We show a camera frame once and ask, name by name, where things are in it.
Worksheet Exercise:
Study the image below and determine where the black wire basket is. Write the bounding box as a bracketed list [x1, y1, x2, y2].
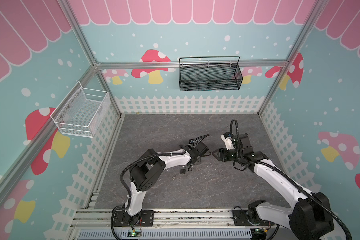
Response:
[179, 56, 244, 92]

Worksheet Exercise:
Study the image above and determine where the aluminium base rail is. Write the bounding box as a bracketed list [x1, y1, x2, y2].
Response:
[68, 208, 319, 240]

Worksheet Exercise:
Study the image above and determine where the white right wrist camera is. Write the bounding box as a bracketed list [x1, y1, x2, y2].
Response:
[221, 132, 235, 151]

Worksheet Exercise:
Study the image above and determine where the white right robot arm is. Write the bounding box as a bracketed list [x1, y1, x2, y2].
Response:
[213, 132, 335, 240]

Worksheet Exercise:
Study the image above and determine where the black padlock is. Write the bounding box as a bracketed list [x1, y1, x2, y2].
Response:
[180, 166, 188, 175]

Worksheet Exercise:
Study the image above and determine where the white wire basket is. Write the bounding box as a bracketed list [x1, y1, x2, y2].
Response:
[51, 82, 111, 138]

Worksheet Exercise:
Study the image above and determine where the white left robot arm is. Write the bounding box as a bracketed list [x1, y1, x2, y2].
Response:
[120, 141, 209, 217]

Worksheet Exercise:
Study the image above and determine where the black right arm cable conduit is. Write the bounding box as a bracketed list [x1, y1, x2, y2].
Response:
[229, 118, 353, 240]

